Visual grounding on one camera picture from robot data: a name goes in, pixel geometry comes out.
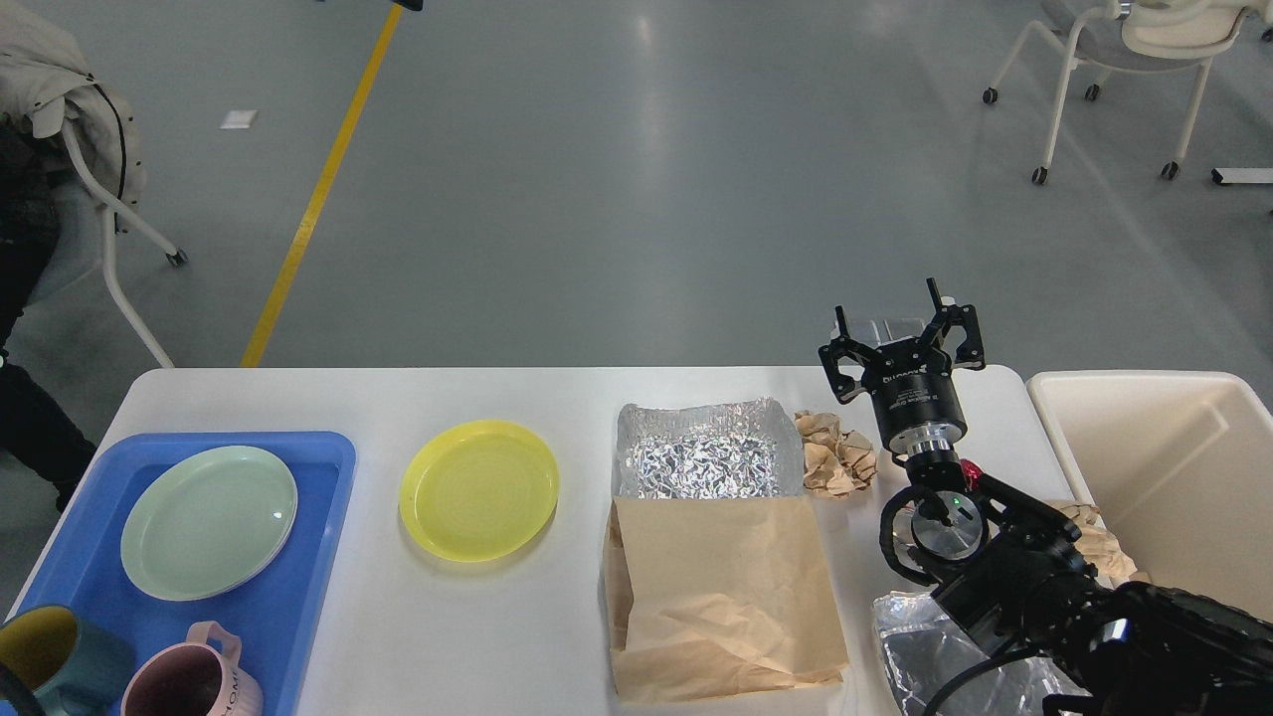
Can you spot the yellow plastic plate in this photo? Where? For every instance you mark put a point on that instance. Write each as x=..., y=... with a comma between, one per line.
x=479, y=491

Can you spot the crumpled brown paper ball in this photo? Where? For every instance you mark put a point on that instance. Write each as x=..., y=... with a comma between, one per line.
x=838, y=462

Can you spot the white rolling chair right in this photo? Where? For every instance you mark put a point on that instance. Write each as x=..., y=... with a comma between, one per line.
x=1137, y=38

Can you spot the crumpled brown paper wad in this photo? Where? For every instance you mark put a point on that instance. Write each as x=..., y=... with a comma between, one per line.
x=1099, y=546

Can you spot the white chair left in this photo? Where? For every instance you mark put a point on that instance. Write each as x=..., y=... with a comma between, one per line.
x=114, y=216

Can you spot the brown paper bag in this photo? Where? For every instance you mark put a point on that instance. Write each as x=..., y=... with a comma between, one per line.
x=712, y=598

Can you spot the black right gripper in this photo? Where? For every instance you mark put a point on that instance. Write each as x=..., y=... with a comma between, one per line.
x=910, y=382

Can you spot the white floor bar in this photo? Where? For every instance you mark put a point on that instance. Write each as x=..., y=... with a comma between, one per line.
x=1236, y=176

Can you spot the pale green plate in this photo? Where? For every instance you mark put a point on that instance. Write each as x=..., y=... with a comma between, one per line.
x=209, y=524

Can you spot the beige plastic bin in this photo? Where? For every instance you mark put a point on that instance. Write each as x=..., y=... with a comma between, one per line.
x=1179, y=464

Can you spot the blue yellow mug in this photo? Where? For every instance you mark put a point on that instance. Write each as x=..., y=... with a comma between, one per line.
x=71, y=665

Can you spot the pink mug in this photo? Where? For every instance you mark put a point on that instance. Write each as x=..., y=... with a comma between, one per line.
x=202, y=675

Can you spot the silver foil tray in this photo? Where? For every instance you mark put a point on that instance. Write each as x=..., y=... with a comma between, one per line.
x=732, y=450

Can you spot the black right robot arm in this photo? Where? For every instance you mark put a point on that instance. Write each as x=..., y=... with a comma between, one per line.
x=1005, y=567

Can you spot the crumpled foil sheet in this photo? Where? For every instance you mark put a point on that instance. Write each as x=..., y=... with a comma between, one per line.
x=921, y=649

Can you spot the white jacket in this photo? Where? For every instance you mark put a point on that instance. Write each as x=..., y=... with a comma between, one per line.
x=47, y=81

